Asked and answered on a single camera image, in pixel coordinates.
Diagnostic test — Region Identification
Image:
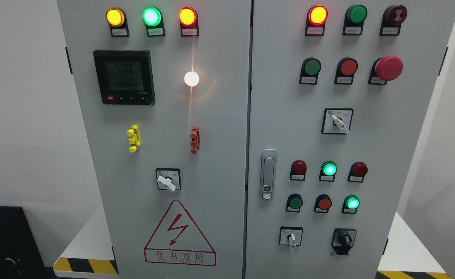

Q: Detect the black rotary knob switch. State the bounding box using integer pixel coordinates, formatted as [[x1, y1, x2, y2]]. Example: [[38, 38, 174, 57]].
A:
[[331, 228, 357, 256]]

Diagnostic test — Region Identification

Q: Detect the red terminal connector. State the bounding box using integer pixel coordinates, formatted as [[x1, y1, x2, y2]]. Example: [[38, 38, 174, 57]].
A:
[[190, 126, 201, 154]]

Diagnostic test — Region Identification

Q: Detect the white lit indicator light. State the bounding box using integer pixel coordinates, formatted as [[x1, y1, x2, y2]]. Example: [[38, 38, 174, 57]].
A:
[[184, 71, 200, 87]]

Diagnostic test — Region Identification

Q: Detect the dark red indicator light left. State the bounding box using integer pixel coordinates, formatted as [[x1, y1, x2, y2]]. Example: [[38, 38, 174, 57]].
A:
[[290, 160, 307, 181]]

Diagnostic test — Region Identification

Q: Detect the dark red indicator light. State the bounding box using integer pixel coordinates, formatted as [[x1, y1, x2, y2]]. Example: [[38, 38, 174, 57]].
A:
[[347, 161, 369, 183], [290, 160, 307, 181]]

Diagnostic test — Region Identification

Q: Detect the grey electrical cabinet left door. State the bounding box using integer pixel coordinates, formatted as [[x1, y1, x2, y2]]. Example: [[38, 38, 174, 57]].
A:
[[57, 0, 251, 279]]

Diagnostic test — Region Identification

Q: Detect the grey electrical cabinet door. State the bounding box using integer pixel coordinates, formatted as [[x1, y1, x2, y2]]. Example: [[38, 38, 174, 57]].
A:
[[245, 0, 455, 279], [57, 0, 251, 279]]

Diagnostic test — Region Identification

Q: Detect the green push button lower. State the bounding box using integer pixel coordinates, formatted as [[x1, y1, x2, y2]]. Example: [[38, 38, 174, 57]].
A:
[[285, 193, 303, 213]]

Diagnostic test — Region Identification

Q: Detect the green push button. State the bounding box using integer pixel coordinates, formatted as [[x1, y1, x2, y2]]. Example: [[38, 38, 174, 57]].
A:
[[300, 58, 322, 85], [285, 193, 303, 213]]

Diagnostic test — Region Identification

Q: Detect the yellow terminal connector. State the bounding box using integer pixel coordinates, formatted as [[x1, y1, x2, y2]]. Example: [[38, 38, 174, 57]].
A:
[[127, 125, 141, 153]]

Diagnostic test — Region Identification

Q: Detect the green lit indicator light middle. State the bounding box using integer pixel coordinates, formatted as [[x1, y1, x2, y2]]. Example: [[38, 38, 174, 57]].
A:
[[319, 161, 338, 182]]

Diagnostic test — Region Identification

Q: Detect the green lit indicator light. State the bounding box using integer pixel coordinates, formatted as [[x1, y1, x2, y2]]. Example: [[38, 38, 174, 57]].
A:
[[341, 195, 360, 214], [319, 161, 338, 182], [142, 7, 165, 37]]

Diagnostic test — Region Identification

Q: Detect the green push button upper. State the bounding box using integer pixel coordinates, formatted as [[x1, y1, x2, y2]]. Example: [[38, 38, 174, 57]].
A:
[[300, 58, 322, 85]]

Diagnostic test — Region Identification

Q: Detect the red electrical hazard warning sticker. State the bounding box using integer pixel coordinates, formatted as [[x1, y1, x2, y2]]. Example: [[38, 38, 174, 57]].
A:
[[144, 200, 217, 267]]

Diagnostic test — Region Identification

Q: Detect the red push button lower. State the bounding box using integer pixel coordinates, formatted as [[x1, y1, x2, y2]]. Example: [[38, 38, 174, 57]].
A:
[[313, 194, 332, 213]]

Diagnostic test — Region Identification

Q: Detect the red push button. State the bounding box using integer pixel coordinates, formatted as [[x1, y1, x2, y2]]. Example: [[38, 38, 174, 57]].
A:
[[334, 57, 358, 85], [313, 194, 332, 213]]

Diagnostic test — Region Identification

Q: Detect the black digital power meter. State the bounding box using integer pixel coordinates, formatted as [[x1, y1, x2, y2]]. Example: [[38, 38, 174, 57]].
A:
[[93, 50, 155, 105]]

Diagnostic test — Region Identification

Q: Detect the grey electrical cabinet right door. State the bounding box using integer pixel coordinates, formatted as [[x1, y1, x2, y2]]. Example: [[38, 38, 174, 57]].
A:
[[245, 0, 455, 279]]

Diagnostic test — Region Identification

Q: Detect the red-rimmed yellow indicator light left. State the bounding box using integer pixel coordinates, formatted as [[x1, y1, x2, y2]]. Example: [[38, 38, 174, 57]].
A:
[[178, 7, 199, 37]]

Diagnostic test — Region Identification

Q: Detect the red-rimmed yellow indicator light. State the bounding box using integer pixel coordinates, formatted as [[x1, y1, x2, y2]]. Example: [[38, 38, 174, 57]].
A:
[[178, 7, 199, 37], [305, 5, 328, 36]]

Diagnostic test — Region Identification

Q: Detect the dark red indicator light right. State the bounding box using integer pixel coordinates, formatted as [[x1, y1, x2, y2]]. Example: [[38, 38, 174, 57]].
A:
[[347, 161, 369, 183]]

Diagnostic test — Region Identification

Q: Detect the green lit indicator light lower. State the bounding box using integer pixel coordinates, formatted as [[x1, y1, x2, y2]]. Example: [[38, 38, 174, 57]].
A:
[[341, 195, 360, 214]]

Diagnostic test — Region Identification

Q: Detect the red push button upper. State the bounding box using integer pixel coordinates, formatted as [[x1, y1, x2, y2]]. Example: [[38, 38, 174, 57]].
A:
[[334, 57, 358, 85]]

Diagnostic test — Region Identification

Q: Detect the green lit indicator light top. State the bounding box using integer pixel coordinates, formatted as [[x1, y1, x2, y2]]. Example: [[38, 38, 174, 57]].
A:
[[142, 7, 165, 37]]

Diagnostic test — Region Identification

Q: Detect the red-rimmed yellow indicator light right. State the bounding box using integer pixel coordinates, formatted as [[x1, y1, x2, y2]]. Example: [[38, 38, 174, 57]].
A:
[[305, 5, 328, 36]]

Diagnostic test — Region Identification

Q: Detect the yellow indicator light top left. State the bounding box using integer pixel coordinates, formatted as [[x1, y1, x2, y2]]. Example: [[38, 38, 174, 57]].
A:
[[106, 7, 129, 37]]

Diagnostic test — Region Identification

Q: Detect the red emergency stop mushroom button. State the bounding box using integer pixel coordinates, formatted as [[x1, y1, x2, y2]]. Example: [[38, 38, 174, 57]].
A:
[[368, 55, 403, 85]]

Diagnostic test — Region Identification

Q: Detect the dark green indicator light top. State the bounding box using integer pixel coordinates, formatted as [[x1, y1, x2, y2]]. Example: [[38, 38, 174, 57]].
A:
[[342, 5, 368, 36]]

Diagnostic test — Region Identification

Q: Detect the dark red buzzer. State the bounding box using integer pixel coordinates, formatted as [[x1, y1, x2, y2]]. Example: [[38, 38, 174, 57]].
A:
[[379, 5, 408, 36]]

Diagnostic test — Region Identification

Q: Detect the white platform with hazard stripes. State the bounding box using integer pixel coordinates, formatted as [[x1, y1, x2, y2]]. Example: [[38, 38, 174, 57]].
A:
[[50, 207, 450, 279]]

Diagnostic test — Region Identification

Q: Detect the black box lower left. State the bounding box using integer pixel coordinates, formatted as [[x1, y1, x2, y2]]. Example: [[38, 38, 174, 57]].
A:
[[0, 206, 48, 279]]

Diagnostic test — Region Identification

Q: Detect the silver door handle lock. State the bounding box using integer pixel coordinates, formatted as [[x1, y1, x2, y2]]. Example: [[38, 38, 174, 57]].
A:
[[260, 149, 277, 201]]

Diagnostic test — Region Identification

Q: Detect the white selector switch left door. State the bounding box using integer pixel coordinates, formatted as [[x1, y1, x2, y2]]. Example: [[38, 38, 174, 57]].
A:
[[155, 168, 181, 193]]

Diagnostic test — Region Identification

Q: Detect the white selector switch upper right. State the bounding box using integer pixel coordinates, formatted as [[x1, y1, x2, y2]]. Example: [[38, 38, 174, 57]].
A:
[[321, 108, 353, 135]]

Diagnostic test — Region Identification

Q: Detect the white selector switch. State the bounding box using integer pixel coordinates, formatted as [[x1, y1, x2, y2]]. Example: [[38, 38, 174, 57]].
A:
[[279, 226, 303, 251], [321, 108, 353, 135]]

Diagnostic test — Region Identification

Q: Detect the white selector switch lower right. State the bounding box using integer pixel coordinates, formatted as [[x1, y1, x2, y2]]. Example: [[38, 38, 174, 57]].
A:
[[279, 226, 303, 251]]

